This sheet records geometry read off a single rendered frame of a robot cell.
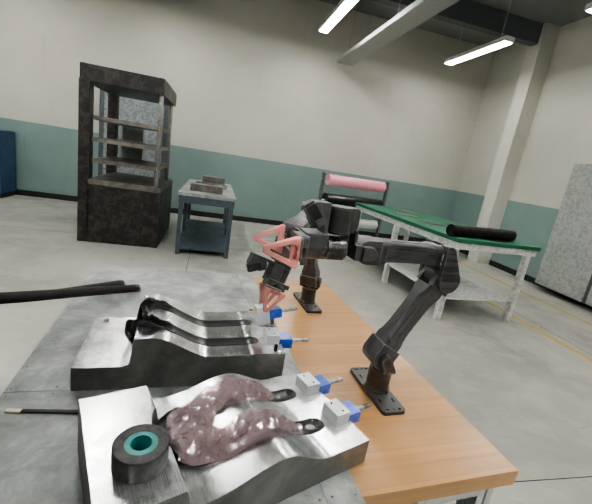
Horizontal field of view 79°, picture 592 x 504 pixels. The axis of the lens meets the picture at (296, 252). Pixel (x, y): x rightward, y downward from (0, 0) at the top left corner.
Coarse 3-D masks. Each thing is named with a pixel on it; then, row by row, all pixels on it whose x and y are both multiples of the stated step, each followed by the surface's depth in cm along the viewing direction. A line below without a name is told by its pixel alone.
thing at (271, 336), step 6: (264, 330) 101; (270, 330) 101; (276, 330) 101; (264, 336) 101; (270, 336) 98; (276, 336) 98; (282, 336) 101; (288, 336) 102; (270, 342) 98; (276, 342) 99; (282, 342) 100; (288, 342) 100
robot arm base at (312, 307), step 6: (306, 288) 152; (294, 294) 162; (300, 294) 163; (306, 294) 152; (312, 294) 152; (300, 300) 154; (306, 300) 153; (312, 300) 153; (306, 306) 151; (312, 306) 151; (318, 306) 152; (306, 312) 147; (312, 312) 147; (318, 312) 148
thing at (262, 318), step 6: (258, 306) 110; (276, 306) 113; (258, 312) 108; (264, 312) 108; (270, 312) 109; (276, 312) 110; (282, 312) 112; (258, 318) 108; (264, 318) 108; (270, 318) 109; (258, 324) 109; (264, 324) 109
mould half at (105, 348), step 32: (96, 320) 102; (96, 352) 88; (128, 352) 89; (160, 352) 86; (192, 352) 88; (224, 352) 92; (256, 352) 94; (96, 384) 83; (128, 384) 86; (160, 384) 88; (192, 384) 90
